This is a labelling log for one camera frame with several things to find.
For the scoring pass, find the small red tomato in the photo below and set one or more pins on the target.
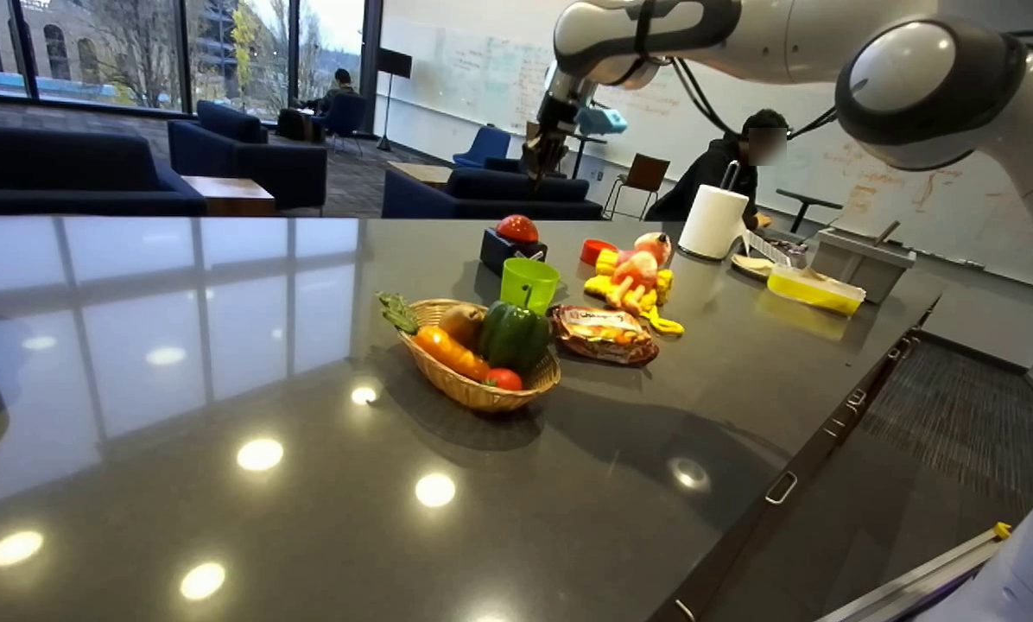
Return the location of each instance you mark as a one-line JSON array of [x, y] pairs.
[[504, 379]]

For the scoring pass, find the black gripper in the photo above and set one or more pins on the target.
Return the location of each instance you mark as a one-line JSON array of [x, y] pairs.
[[553, 120]]

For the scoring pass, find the green plastic cup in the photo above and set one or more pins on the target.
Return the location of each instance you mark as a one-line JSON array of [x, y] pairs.
[[529, 283]]

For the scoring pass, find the wooden chair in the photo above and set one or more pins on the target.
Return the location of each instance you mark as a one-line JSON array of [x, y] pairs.
[[640, 178]]

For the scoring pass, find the teal wrist camera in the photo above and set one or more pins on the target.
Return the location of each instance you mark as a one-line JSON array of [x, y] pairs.
[[604, 120]]

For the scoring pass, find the navy armchair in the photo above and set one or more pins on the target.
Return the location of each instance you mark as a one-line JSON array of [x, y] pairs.
[[251, 155]]

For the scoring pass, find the distant person by window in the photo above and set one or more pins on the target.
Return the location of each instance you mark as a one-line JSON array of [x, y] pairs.
[[342, 105]]

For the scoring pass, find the woven wicker basket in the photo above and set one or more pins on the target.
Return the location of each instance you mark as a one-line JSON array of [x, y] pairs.
[[483, 392]]

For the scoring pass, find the green bell pepper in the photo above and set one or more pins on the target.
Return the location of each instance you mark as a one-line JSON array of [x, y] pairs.
[[512, 336]]

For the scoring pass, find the orange and yellow plush toy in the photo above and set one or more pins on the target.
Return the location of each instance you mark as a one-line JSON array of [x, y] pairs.
[[636, 281]]

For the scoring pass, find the white paper towel roll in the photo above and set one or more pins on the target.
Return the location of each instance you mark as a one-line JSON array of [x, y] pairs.
[[714, 221]]

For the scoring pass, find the dark navy couch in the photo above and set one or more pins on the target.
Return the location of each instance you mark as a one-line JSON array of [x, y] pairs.
[[504, 195]]

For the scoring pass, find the yellow plastic container with lid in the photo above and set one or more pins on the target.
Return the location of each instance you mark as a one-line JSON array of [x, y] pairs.
[[813, 293]]

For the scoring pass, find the seated person in dark clothes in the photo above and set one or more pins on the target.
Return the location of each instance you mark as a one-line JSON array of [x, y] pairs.
[[725, 173]]

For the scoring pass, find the long navy sofa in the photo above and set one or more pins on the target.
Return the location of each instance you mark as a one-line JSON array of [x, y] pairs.
[[67, 173]]

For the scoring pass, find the orange carrot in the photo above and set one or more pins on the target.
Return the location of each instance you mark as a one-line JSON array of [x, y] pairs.
[[450, 352]]

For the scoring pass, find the black window frame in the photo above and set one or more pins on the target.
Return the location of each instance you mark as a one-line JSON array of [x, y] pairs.
[[293, 52]]

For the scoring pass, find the low coffee table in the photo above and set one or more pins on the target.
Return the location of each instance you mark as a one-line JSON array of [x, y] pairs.
[[231, 195]]

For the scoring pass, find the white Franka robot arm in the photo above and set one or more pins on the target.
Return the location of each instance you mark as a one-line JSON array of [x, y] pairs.
[[932, 81]]

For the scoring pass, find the black box with orange button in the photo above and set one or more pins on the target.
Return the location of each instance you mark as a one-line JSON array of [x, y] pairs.
[[512, 244]]

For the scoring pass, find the small dark table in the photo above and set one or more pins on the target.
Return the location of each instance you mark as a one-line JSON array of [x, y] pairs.
[[811, 202]]

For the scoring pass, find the black wall speaker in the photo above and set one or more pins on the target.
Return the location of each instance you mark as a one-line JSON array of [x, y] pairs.
[[397, 62]]

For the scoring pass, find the bright blue chair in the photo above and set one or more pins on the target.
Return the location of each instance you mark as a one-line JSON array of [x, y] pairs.
[[486, 147]]

